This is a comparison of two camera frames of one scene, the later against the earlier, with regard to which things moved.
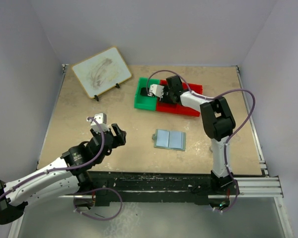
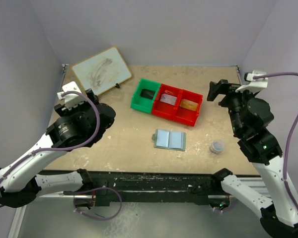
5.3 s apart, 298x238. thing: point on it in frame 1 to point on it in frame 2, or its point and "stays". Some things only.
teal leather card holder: x=169 y=139 stays
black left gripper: x=119 y=135 to x=65 y=112
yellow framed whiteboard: x=102 y=72 stays
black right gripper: x=164 y=98 to x=221 y=87
